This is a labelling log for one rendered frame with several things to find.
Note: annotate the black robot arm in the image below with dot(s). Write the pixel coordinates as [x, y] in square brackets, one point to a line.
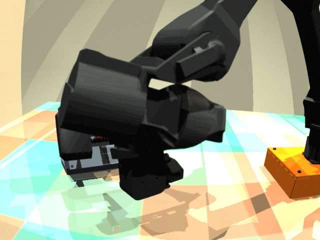
[111, 98]

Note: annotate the grey sloped panel with square hole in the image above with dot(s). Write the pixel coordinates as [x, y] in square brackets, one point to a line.
[101, 160]

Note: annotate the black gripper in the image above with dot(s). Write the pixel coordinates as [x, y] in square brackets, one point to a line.
[73, 145]

